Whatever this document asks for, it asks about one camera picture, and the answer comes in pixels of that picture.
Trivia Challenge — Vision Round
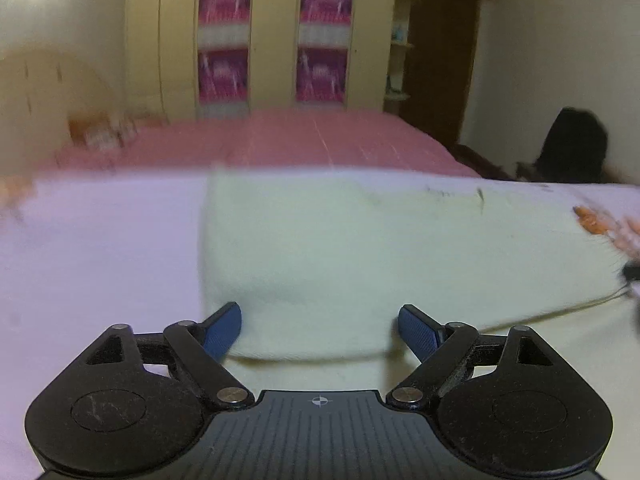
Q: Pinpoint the cream wooden headboard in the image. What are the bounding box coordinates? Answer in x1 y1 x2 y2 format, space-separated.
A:
0 47 127 181

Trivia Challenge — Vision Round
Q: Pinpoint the cream wardrobe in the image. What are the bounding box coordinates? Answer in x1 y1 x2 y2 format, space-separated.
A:
125 0 417 122

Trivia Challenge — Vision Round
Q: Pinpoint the cream corner shelf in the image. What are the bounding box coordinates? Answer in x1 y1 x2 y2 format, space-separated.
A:
384 0 419 116

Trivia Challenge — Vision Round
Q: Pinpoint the cream white towel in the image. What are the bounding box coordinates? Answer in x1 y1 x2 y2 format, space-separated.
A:
199 167 640 396

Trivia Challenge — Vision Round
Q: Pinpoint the purple floral bed sheet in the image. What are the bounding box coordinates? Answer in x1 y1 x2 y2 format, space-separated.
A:
0 165 640 480

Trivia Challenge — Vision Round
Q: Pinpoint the orange patterned folded cloth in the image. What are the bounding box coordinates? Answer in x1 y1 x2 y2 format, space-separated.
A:
67 111 137 152

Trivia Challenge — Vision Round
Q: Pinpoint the pink checked bed sheet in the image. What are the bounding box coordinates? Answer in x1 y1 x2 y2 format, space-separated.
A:
52 107 482 179

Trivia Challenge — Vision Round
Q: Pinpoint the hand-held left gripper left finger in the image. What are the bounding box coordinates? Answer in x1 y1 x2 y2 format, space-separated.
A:
70 302 253 411

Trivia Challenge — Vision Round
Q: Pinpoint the dark brown wooden door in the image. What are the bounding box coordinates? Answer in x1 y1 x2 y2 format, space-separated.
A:
409 0 482 147

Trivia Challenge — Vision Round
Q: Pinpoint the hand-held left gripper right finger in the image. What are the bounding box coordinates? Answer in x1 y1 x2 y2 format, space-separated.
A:
386 304 571 413

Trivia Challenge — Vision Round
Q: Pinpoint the magenta wall poster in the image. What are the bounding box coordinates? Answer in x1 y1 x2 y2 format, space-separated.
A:
295 49 349 110
198 0 253 46
299 0 356 48
197 49 250 117

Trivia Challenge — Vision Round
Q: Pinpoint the black backpack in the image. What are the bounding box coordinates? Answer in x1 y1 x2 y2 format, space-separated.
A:
531 107 609 184

